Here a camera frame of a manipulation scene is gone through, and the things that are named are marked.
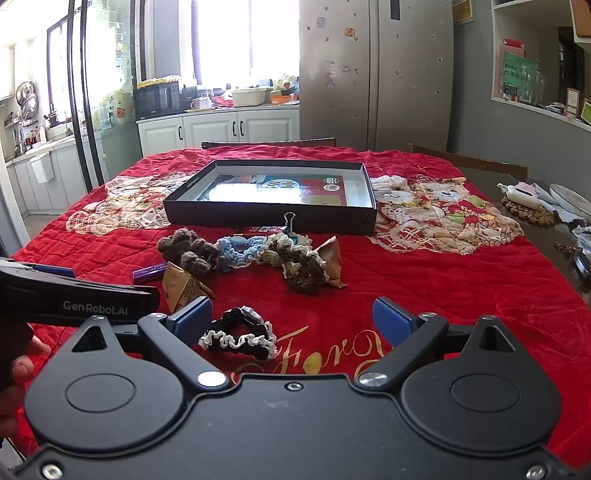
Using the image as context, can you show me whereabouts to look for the black cardboard box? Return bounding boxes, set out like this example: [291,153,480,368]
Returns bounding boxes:
[163,159,378,237]

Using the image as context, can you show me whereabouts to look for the white kitchen cabinet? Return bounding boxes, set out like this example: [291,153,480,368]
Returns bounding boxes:
[137,108,301,158]

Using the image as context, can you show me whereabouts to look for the white counter cabinets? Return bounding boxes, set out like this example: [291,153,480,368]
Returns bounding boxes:
[4,137,99,216]

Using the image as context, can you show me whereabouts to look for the kitchen window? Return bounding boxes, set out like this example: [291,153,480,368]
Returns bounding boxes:
[191,0,301,86]

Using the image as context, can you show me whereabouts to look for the steel double-door refrigerator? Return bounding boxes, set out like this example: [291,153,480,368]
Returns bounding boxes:
[299,0,455,153]

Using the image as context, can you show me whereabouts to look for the purple tube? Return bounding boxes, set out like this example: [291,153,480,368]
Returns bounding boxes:
[132,262,168,283]

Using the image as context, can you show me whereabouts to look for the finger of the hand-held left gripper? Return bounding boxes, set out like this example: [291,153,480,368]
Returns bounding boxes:
[18,262,76,280]

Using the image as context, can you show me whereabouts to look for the brown crochet scrunchie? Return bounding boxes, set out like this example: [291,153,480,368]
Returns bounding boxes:
[257,232,331,295]

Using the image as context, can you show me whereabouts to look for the yellow microwave cover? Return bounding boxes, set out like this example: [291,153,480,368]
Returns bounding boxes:
[137,76,181,89]

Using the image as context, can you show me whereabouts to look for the white wall shelf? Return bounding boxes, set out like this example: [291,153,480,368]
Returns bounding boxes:
[489,0,591,134]

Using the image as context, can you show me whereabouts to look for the black microwave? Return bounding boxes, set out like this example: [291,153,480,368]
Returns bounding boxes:
[134,80,184,119]

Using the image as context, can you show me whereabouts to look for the grey plate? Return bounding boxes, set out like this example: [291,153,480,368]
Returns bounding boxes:
[549,184,591,219]

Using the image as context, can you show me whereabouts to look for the black white crochet scrunchie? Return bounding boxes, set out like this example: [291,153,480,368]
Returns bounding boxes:
[198,305,279,361]

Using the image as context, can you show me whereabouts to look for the woven brown trivet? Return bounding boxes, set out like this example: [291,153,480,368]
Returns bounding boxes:
[502,196,560,227]

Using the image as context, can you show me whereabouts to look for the white hanging bin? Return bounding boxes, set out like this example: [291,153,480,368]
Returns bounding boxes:
[30,153,56,184]

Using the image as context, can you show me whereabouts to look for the wooden chair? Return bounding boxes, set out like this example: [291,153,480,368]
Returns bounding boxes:
[409,143,528,180]
[202,137,337,149]

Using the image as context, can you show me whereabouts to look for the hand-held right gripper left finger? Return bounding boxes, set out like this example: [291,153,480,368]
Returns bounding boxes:
[69,295,230,388]

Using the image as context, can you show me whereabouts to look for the red printed blanket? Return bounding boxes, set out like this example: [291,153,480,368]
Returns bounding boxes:
[11,148,591,462]

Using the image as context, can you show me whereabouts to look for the cream plastic basin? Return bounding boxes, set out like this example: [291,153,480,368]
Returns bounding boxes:
[232,88,269,107]

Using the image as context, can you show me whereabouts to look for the green sign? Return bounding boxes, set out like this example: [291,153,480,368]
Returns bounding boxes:
[502,51,539,102]

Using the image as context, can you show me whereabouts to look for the white pink container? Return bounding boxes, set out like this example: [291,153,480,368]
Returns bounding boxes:
[497,182,542,204]

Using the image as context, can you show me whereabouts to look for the fuzzy brown hair clip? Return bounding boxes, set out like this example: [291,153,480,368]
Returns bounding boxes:
[180,254,219,280]
[157,228,218,260]

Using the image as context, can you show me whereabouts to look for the black framed glass door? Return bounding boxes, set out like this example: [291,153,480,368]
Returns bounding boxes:
[67,0,108,184]

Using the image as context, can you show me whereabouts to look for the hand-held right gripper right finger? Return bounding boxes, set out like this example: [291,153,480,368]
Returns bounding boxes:
[355,296,523,388]

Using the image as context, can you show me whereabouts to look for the blue crochet scrunchie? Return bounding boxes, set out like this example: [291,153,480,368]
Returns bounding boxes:
[216,234,269,274]

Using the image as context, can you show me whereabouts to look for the brown paper packet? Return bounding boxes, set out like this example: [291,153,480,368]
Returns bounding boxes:
[313,235,348,289]
[163,261,215,315]

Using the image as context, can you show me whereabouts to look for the row of condiment bottles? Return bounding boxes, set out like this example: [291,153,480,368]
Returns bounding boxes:
[22,124,48,149]

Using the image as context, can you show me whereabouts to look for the person's left hand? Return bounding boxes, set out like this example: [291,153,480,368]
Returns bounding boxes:
[0,323,52,441]

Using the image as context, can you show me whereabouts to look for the steel pot lids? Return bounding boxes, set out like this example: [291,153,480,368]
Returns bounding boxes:
[16,80,40,123]

